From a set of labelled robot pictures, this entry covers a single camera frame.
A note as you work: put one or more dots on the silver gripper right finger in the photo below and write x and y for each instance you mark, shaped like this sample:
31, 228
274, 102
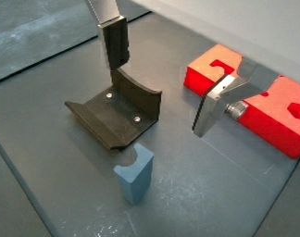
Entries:
253, 81

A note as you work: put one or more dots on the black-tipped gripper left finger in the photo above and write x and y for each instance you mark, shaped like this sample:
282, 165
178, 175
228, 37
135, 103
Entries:
113, 30

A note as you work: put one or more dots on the red shape sorting board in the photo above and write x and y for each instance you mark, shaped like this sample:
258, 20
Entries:
272, 115

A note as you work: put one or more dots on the black curved holder stand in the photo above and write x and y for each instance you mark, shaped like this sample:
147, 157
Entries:
121, 113

